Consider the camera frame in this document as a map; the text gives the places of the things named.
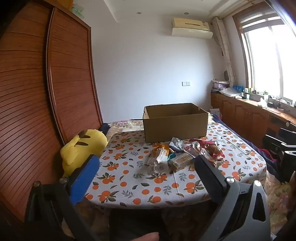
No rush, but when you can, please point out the green storage box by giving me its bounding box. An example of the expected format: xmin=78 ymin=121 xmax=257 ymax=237
xmin=70 ymin=4 xmax=84 ymax=17

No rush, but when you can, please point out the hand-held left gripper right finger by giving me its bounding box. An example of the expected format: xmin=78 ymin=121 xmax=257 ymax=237
xmin=194 ymin=155 xmax=271 ymax=241

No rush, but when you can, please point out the wooden slatted wardrobe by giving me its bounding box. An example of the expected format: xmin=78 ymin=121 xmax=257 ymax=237
xmin=0 ymin=0 xmax=103 ymax=223

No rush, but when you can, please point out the brown cardboard box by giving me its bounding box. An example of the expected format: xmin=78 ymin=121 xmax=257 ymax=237
xmin=142 ymin=103 xmax=208 ymax=143

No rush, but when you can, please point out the beige wall air conditioner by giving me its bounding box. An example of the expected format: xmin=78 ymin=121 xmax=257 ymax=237
xmin=171 ymin=17 xmax=213 ymax=39

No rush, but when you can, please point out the orange fruit print tablecloth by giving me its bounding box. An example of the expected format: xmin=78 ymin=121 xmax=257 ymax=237
xmin=84 ymin=120 xmax=267 ymax=207

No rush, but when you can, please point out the clear-wrapped white cracker pack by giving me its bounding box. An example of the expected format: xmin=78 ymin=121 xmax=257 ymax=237
xmin=147 ymin=154 xmax=169 ymax=174

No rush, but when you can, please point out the brown red snack packet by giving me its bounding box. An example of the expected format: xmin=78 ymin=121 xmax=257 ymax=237
xmin=205 ymin=144 xmax=225 ymax=161

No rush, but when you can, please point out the orange snack packet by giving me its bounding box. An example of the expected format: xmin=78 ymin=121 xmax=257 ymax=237
xmin=152 ymin=143 xmax=173 ymax=153

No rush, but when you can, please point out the black chair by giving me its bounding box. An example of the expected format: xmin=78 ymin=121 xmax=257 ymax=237
xmin=264 ymin=127 xmax=296 ymax=183

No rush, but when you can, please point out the pink snack packet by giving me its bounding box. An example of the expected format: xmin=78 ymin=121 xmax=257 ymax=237
xmin=190 ymin=138 xmax=214 ymax=145

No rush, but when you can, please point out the red cloth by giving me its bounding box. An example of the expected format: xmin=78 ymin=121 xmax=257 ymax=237
xmin=266 ymin=148 xmax=278 ymax=161

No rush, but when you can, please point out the clear brown bread pack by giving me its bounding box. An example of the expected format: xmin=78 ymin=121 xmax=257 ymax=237
xmin=168 ymin=153 xmax=193 ymax=172

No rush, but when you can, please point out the yellow plastic object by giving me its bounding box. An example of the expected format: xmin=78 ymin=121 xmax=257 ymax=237
xmin=60 ymin=129 xmax=108 ymax=176

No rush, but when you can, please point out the window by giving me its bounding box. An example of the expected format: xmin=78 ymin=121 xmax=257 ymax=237
xmin=232 ymin=0 xmax=296 ymax=101

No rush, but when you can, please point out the white blue snack packet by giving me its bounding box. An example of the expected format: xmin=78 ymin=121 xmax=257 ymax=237
xmin=169 ymin=137 xmax=185 ymax=152

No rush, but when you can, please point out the pale patterned curtain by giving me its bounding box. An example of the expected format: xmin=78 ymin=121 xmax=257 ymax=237
xmin=212 ymin=17 xmax=236 ymax=84

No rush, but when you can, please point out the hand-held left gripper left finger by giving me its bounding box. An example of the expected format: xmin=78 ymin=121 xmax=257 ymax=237
xmin=24 ymin=154 xmax=111 ymax=241

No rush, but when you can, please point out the wooden low cabinet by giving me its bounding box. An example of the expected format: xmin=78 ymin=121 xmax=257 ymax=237
xmin=210 ymin=91 xmax=296 ymax=149

